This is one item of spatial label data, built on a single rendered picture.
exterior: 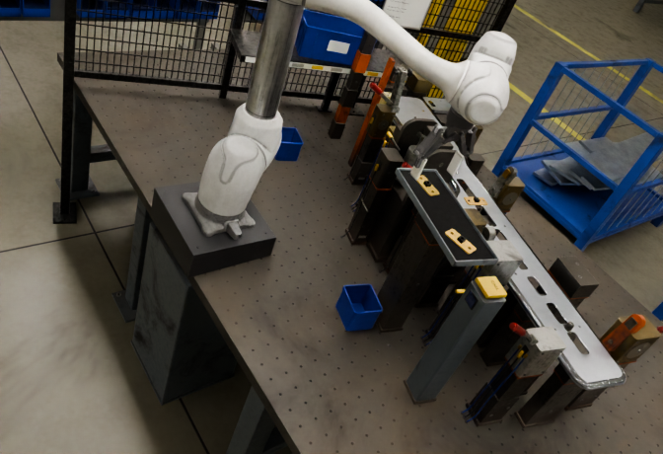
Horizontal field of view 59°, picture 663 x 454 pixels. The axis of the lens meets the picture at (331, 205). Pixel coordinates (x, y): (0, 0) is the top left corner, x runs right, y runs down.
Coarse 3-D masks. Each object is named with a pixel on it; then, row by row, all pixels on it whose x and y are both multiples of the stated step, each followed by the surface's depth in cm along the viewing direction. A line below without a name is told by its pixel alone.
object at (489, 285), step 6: (486, 276) 145; (492, 276) 145; (480, 282) 142; (486, 282) 143; (492, 282) 143; (498, 282) 144; (480, 288) 142; (486, 288) 141; (492, 288) 142; (498, 288) 142; (486, 294) 140; (492, 294) 140; (498, 294) 141; (504, 294) 141
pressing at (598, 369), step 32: (480, 192) 205; (512, 224) 196; (512, 288) 170; (544, 288) 174; (544, 320) 164; (576, 320) 168; (576, 352) 157; (608, 352) 162; (576, 384) 150; (608, 384) 152
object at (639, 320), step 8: (632, 320) 160; (640, 320) 159; (624, 328) 162; (632, 328) 160; (640, 328) 160; (608, 336) 166; (616, 336) 164; (624, 336) 162; (608, 344) 165; (616, 344) 163
